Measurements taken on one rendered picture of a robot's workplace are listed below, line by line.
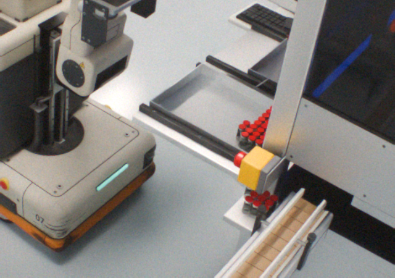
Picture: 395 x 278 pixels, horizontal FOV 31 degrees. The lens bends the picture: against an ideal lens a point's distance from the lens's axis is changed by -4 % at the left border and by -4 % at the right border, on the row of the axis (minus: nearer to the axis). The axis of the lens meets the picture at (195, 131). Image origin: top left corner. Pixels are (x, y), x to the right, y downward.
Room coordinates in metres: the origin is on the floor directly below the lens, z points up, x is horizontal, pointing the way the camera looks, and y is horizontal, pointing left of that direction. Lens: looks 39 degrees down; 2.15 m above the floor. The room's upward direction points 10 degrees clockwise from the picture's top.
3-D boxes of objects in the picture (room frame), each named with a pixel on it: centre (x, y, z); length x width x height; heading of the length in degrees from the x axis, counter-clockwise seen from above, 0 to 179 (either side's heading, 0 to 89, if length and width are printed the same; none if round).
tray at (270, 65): (1.90, -0.34, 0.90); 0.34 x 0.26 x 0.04; 62
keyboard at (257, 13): (2.31, -0.28, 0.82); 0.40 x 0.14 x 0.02; 60
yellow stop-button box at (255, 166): (1.32, -0.16, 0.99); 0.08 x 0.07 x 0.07; 62
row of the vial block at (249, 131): (1.60, -0.17, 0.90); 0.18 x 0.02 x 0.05; 152
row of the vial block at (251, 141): (1.59, -0.19, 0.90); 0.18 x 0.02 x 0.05; 152
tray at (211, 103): (1.65, -0.07, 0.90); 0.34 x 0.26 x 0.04; 62
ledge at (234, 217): (1.29, -0.19, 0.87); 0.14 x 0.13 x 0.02; 62
